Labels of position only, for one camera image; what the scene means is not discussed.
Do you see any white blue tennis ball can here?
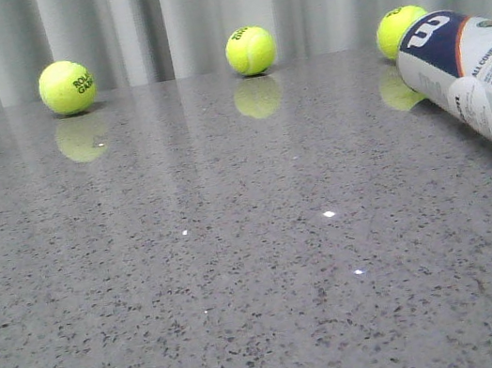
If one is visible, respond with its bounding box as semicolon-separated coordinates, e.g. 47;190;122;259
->
396;10;492;142

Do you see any centre yellow tennis ball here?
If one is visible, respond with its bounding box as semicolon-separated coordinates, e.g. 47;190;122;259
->
225;25;277;76

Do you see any right yellow tennis ball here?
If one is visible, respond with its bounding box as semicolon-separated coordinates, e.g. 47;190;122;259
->
376;5;427;61

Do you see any Roland Garros yellow tennis ball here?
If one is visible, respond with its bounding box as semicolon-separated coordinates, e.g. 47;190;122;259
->
38;60;98;115

